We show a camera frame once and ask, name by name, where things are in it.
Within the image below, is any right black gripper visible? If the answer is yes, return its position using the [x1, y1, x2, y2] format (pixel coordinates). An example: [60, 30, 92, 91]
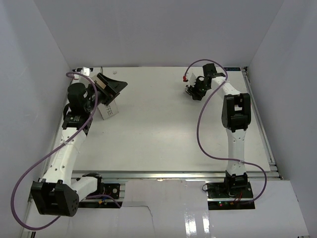
[189, 77, 211, 101]

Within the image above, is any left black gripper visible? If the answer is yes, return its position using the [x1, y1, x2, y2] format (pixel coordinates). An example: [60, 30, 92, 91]
[84, 73, 127, 113]

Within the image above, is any white coffee paper bag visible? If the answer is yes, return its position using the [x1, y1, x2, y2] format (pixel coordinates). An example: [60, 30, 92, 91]
[90, 66, 119, 120]

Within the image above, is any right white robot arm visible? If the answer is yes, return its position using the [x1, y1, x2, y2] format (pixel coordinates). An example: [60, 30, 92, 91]
[183, 61, 251, 198]

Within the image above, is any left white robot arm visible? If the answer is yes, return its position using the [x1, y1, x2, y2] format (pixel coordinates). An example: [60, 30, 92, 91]
[31, 73, 128, 217]

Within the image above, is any blue label right corner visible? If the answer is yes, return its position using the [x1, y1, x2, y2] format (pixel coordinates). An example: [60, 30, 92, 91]
[224, 67, 241, 71]

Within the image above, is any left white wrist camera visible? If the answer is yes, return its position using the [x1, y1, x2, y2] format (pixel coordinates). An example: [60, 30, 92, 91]
[72, 67, 93, 80]

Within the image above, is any aluminium table frame rail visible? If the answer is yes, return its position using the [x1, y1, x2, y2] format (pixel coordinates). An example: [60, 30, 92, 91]
[71, 171, 280, 179]

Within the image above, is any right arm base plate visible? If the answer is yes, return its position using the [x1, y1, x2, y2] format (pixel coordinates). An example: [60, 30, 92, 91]
[202, 182, 255, 211]

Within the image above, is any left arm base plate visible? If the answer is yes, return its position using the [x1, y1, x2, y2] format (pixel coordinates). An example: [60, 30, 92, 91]
[85, 183, 122, 209]

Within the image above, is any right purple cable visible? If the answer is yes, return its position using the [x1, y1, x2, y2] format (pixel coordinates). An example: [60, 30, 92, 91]
[182, 59, 267, 204]

